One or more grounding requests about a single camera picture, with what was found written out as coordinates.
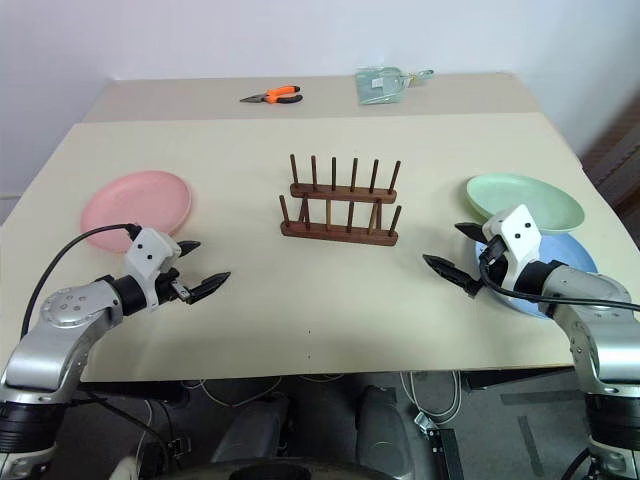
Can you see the black metal bracket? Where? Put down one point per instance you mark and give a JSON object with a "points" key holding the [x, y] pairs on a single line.
{"points": [[442, 450]]}

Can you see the blue plate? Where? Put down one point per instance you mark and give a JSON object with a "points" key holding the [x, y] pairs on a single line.
{"points": [[570, 252]]}

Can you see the pink plate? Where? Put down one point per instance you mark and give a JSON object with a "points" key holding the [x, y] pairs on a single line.
{"points": [[135, 205]]}

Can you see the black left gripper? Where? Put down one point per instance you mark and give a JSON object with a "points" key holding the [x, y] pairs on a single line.
{"points": [[167, 285]]}

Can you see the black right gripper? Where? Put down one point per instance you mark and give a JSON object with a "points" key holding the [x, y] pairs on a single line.
{"points": [[495, 267]]}

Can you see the green plate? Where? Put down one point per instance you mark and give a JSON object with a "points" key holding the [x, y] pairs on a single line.
{"points": [[525, 200]]}

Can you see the dark rounded shape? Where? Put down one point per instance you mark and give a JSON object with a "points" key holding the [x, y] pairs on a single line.
{"points": [[385, 435], [252, 430]]}

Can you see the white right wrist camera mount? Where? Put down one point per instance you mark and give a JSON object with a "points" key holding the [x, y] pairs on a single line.
{"points": [[520, 232]]}

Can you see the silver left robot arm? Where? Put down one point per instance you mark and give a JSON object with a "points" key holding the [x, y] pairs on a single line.
{"points": [[55, 325]]}

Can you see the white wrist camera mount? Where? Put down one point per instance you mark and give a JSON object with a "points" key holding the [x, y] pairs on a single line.
{"points": [[520, 232], [147, 252]]}

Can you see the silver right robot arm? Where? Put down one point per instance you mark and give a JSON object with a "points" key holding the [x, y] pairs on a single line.
{"points": [[595, 300]]}

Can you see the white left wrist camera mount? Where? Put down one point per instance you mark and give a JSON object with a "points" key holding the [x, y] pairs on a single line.
{"points": [[147, 252]]}

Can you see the green packaged cloth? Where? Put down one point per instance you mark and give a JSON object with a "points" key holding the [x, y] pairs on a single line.
{"points": [[377, 87]]}

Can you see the wooden dish rack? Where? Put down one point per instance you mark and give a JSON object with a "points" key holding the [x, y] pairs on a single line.
{"points": [[340, 234]]}

